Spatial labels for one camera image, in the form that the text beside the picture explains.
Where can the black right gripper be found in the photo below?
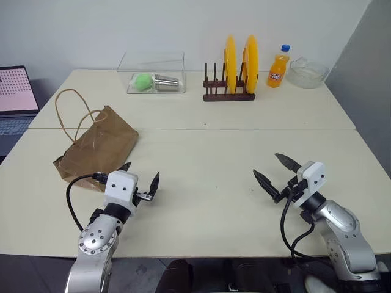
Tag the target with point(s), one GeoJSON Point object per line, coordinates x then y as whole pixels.
{"type": "Point", "coordinates": [301, 185]}

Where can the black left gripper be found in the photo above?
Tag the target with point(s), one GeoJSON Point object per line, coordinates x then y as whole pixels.
{"type": "Point", "coordinates": [143, 196]}

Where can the brown paper bag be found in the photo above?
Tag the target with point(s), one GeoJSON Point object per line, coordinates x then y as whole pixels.
{"type": "Point", "coordinates": [100, 143]}

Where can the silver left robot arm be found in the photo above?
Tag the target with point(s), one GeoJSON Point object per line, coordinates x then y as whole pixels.
{"type": "Point", "coordinates": [94, 241]}

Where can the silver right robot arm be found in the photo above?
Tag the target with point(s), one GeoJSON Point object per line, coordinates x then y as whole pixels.
{"type": "Point", "coordinates": [342, 219]}

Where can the dark wooden dish rack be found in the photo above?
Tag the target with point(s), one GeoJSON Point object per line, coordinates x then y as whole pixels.
{"type": "Point", "coordinates": [229, 97]}

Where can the green ball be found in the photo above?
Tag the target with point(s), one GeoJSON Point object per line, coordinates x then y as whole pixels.
{"type": "Point", "coordinates": [142, 82]}

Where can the stainless steel cup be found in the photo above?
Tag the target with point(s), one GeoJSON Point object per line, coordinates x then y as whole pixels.
{"type": "Point", "coordinates": [166, 82]}

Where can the orange soda bottle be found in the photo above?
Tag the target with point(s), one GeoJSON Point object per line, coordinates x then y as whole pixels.
{"type": "Point", "coordinates": [276, 70]}

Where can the clear glass bowl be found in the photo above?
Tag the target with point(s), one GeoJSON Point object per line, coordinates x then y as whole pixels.
{"type": "Point", "coordinates": [308, 74]}

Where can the dark rounded shape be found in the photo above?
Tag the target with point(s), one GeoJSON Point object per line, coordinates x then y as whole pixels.
{"type": "Point", "coordinates": [247, 274]}
{"type": "Point", "coordinates": [180, 274]}

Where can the yellow plate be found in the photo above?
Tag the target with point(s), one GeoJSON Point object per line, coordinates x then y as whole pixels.
{"type": "Point", "coordinates": [252, 61]}
{"type": "Point", "coordinates": [230, 61]}

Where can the clear plastic box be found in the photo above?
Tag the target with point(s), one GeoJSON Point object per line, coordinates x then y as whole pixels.
{"type": "Point", "coordinates": [159, 59]}

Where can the grey laptop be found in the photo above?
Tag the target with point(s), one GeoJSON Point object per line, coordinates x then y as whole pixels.
{"type": "Point", "coordinates": [15, 88]}

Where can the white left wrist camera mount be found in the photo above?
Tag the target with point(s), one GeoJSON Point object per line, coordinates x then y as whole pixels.
{"type": "Point", "coordinates": [120, 189]}

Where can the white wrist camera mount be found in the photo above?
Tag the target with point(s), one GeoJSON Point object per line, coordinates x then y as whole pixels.
{"type": "Point", "coordinates": [120, 189]}
{"type": "Point", "coordinates": [314, 177]}

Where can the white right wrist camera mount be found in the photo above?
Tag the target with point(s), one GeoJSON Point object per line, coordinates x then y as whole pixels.
{"type": "Point", "coordinates": [314, 177]}

